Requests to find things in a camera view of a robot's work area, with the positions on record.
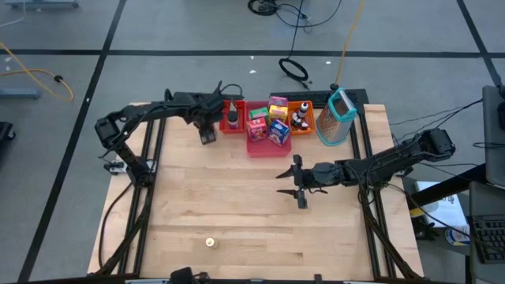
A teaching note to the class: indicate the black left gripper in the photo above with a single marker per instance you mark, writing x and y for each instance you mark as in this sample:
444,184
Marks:
208,114

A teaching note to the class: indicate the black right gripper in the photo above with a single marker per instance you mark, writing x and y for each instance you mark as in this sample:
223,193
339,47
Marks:
319,175

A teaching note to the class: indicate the spice jar black lid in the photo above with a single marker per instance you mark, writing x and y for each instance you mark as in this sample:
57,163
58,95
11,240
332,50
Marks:
233,117

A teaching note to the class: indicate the red cereal box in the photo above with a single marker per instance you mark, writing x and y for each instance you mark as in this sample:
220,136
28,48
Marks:
256,129

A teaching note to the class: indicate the green Apple Jacks cereal box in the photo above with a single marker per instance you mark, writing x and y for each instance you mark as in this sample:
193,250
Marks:
259,113

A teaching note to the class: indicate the blue Frosted Flakes cereal box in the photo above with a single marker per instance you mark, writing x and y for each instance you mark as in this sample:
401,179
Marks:
279,133

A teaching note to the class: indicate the red dropper bottle white cap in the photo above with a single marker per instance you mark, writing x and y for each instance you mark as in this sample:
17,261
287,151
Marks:
304,125

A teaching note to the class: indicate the black dropper bottle white cap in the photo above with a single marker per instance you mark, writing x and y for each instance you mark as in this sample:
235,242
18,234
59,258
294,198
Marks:
295,120
303,110

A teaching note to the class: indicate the yellow Pops cereal box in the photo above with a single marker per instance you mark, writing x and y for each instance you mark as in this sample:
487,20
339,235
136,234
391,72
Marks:
278,113

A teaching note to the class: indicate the pink Raisin Bran cereal box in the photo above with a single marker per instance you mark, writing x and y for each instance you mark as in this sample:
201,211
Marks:
278,101

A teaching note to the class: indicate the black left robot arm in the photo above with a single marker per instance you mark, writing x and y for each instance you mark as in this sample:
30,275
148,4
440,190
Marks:
158,108

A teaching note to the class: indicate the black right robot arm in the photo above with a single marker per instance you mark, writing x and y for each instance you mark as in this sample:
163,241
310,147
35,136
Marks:
394,158

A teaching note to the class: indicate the red plastic basket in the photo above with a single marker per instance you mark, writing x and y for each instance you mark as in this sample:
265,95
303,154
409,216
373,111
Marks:
241,127

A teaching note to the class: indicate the pink plastic bin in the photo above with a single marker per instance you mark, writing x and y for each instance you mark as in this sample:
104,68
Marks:
268,150

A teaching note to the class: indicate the orange plastic basket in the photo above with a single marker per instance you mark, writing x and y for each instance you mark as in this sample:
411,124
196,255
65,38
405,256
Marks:
311,118

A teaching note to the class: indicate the teal metal box grater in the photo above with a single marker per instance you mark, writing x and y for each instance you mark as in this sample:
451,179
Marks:
335,126

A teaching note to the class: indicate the white paper sheet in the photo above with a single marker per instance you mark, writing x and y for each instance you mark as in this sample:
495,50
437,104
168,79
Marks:
446,209

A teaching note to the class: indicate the black diagonal beam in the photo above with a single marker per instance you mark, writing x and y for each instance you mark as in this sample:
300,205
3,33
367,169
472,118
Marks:
450,185

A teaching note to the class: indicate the grey flat base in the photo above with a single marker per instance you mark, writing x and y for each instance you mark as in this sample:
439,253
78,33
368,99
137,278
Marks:
19,94

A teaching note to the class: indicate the grey keyboard desk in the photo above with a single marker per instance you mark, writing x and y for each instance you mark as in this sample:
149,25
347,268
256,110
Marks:
485,201

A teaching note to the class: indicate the grey cart base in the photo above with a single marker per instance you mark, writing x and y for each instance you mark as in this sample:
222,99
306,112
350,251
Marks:
39,4

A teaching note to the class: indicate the black caster base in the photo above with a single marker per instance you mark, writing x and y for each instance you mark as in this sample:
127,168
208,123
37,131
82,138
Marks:
4,132

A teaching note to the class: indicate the black keyboard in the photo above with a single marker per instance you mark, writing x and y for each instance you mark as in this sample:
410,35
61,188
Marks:
489,240

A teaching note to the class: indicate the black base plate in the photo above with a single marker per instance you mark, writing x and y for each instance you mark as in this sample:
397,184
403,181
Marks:
304,96

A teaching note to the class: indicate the black frame bracket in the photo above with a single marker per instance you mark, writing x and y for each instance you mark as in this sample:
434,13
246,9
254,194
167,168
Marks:
203,275
316,277

